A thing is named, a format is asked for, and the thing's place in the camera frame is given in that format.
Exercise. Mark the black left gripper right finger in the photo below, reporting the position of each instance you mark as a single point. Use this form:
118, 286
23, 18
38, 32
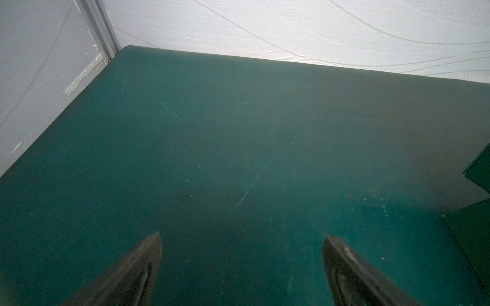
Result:
354, 281

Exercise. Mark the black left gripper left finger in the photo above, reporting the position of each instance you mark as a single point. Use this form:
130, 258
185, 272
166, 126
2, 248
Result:
130, 281

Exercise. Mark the green jewelry box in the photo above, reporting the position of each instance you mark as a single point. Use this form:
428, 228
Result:
470, 225

